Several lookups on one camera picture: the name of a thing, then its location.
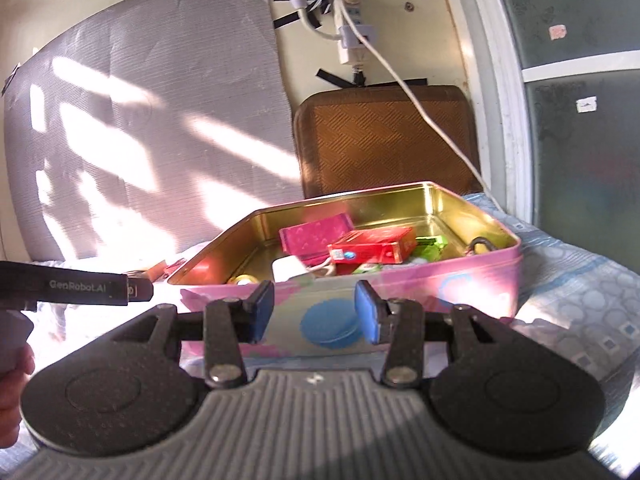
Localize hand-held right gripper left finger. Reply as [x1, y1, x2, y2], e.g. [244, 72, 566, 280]
[117, 280, 275, 390]

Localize white power strip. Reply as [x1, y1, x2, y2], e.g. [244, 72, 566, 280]
[334, 0, 379, 66]

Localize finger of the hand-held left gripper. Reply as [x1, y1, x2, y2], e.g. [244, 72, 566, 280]
[125, 280, 155, 304]

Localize white cable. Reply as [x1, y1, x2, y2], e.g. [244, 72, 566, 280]
[335, 0, 506, 213]

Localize black tape strips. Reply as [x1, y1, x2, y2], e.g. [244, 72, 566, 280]
[236, 0, 429, 90]

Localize white plastic block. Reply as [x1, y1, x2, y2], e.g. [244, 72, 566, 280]
[272, 255, 316, 285]

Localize brown woven cushion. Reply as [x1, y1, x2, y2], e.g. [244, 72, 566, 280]
[292, 84, 483, 200]

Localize green snack packet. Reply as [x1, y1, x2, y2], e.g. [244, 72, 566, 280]
[352, 235, 449, 277]

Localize pink tin box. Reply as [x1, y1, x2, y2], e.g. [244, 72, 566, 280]
[166, 181, 523, 359]

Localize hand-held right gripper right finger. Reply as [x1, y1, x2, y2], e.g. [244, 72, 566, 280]
[354, 280, 508, 390]

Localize red cardboard box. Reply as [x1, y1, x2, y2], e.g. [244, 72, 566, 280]
[327, 226, 418, 266]

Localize magenta wallet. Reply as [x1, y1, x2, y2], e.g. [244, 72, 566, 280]
[279, 212, 357, 267]

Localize blue patterned bed sheet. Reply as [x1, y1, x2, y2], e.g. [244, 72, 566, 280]
[0, 192, 640, 480]

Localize person's left hand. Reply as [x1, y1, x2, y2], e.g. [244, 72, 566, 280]
[0, 345, 37, 448]

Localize white framed window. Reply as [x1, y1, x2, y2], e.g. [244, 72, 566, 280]
[436, 0, 640, 281]

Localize grey padded mat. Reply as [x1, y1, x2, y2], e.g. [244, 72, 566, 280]
[2, 0, 306, 263]

